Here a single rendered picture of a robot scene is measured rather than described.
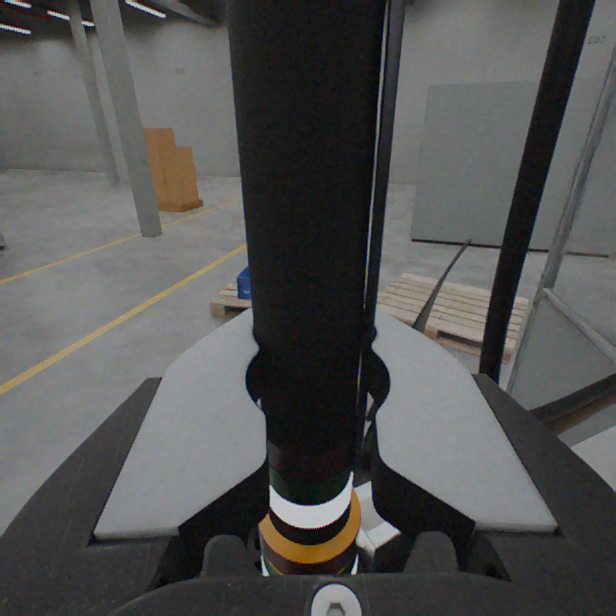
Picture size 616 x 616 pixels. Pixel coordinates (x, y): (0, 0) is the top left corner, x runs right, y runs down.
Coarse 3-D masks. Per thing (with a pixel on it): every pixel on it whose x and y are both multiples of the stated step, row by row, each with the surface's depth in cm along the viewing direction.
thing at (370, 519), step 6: (366, 498) 18; (360, 504) 18; (366, 504) 17; (372, 504) 17; (366, 510) 17; (372, 510) 17; (366, 516) 17; (372, 516) 17; (378, 516) 17; (366, 522) 17; (372, 522) 17; (378, 522) 17; (384, 522) 17; (360, 528) 17; (366, 528) 17; (372, 528) 17; (360, 534) 17
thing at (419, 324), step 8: (464, 248) 37; (456, 256) 38; (448, 272) 38; (440, 280) 37; (440, 288) 44; (432, 296) 37; (424, 304) 37; (432, 304) 44; (424, 312) 38; (416, 320) 36; (424, 320) 43; (416, 328) 38; (424, 328) 49; (376, 408) 36; (368, 416) 35
